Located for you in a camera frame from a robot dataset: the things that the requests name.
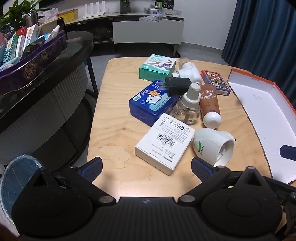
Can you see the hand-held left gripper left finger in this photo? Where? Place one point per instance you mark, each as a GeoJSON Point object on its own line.
{"type": "Point", "coordinates": [92, 167]}

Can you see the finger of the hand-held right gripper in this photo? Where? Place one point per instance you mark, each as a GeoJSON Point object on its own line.
{"type": "Point", "coordinates": [288, 151]}

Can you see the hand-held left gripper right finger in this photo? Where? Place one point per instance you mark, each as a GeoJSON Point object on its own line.
{"type": "Point", "coordinates": [201, 168]}

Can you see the white heater with green leaf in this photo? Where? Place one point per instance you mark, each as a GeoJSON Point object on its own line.
{"type": "Point", "coordinates": [208, 143]}

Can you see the white barcode adapter box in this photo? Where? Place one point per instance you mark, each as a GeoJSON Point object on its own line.
{"type": "Point", "coordinates": [161, 143]}

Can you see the orange rimmed white box lid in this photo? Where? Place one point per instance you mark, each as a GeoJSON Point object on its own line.
{"type": "Point", "coordinates": [259, 111]}

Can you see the clear liquid refill bottle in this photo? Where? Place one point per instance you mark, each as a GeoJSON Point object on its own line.
{"type": "Point", "coordinates": [185, 111]}

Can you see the brown tube with white cap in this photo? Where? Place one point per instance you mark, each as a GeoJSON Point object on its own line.
{"type": "Point", "coordinates": [209, 104]}

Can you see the blue bear print tin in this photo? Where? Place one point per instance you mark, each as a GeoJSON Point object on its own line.
{"type": "Point", "coordinates": [150, 104]}

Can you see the black charger plug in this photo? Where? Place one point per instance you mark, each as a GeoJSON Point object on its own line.
{"type": "Point", "coordinates": [179, 85]}

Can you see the red and blue card box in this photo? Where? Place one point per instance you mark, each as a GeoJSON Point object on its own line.
{"type": "Point", "coordinates": [214, 81]}

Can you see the white plug-in repellent heater with bottle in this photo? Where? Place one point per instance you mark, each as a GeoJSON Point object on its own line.
{"type": "Point", "coordinates": [188, 71]}

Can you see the green bandage box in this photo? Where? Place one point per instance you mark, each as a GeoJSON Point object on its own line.
{"type": "Point", "coordinates": [152, 69]}

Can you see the trash bin with plastic liner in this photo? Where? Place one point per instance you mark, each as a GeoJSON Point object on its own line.
{"type": "Point", "coordinates": [16, 176]}

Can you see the black glass top cabinet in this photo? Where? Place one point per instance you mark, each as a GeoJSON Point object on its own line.
{"type": "Point", "coordinates": [46, 104]}

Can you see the purple patterned tray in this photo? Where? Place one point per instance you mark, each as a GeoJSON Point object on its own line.
{"type": "Point", "coordinates": [34, 64]}

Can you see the blue curtain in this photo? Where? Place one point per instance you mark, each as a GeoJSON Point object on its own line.
{"type": "Point", "coordinates": [261, 34]}

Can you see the white spray bottle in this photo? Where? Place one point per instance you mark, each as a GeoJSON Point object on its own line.
{"type": "Point", "coordinates": [55, 30]}

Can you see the teal and white carton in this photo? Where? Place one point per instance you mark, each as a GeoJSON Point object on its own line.
{"type": "Point", "coordinates": [9, 49]}

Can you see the red and white carton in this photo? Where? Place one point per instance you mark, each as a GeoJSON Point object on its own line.
{"type": "Point", "coordinates": [22, 41]}

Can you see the low white media cabinet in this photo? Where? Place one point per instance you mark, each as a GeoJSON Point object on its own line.
{"type": "Point", "coordinates": [148, 32]}

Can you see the yellow box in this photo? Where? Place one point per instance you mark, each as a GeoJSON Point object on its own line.
{"type": "Point", "coordinates": [68, 15]}

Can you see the white router with antennas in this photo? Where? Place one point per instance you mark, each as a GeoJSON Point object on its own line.
{"type": "Point", "coordinates": [93, 10]}

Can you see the clear plastic packaging pile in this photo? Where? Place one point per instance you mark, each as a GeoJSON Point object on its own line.
{"type": "Point", "coordinates": [151, 18]}

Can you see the white plastic bag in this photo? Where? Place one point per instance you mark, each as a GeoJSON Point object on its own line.
{"type": "Point", "coordinates": [49, 13]}

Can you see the steel thermos cup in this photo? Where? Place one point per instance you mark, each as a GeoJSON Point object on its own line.
{"type": "Point", "coordinates": [31, 19]}

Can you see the small potted plant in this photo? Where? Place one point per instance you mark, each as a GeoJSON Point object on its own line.
{"type": "Point", "coordinates": [124, 6]}

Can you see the black and green box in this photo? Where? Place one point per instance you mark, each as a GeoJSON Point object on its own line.
{"type": "Point", "coordinates": [164, 4]}

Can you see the black television screen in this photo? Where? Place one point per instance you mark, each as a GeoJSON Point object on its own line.
{"type": "Point", "coordinates": [50, 1]}

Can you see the large leafy plant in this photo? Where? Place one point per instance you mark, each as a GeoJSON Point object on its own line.
{"type": "Point", "coordinates": [16, 11]}

